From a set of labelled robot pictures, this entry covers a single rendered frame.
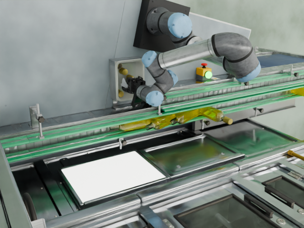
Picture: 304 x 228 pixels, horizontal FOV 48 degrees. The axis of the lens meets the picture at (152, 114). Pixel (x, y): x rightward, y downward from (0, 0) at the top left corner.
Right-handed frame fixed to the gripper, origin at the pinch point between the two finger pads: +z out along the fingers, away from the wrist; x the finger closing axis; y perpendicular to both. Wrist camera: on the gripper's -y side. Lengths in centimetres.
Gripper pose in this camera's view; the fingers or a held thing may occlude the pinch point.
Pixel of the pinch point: (125, 85)
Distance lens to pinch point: 191.1
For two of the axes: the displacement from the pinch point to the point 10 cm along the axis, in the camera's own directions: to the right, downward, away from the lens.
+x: -8.7, 1.4, -4.7
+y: 0.4, -9.4, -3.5
